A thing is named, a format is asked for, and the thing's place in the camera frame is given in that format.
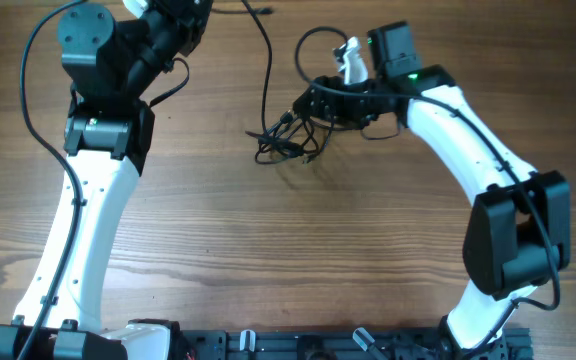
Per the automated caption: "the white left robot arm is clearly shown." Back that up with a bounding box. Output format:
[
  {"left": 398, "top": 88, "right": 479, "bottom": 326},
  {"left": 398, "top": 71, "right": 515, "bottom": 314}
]
[{"left": 0, "top": 0, "right": 212, "bottom": 359}]

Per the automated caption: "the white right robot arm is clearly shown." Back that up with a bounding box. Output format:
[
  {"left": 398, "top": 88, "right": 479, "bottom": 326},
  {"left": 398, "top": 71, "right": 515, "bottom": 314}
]
[{"left": 293, "top": 21, "right": 571, "bottom": 359}]

